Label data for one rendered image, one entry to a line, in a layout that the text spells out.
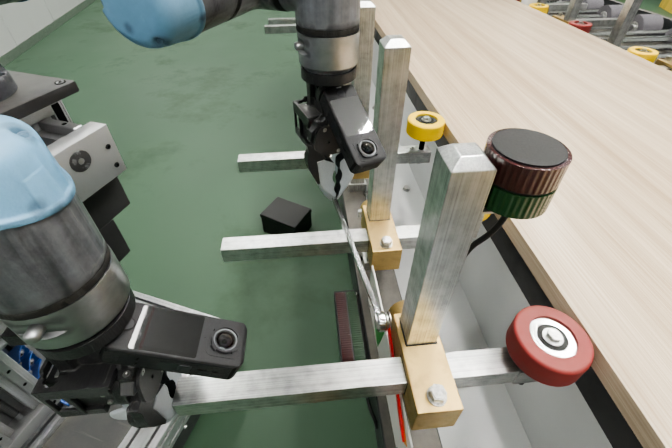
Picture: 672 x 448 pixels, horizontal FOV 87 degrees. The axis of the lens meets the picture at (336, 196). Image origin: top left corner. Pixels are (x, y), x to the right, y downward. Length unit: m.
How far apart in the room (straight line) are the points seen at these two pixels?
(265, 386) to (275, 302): 1.11
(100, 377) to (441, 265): 0.31
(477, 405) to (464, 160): 0.53
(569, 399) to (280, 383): 0.38
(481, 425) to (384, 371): 0.30
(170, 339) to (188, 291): 1.32
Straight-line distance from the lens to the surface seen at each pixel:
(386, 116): 0.52
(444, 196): 0.29
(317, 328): 1.47
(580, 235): 0.62
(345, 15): 0.43
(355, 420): 1.34
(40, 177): 0.26
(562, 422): 0.64
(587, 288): 0.55
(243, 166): 0.82
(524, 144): 0.31
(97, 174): 0.70
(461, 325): 0.79
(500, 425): 0.73
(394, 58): 0.49
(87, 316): 0.31
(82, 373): 0.40
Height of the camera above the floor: 1.27
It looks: 40 degrees down
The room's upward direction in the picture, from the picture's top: straight up
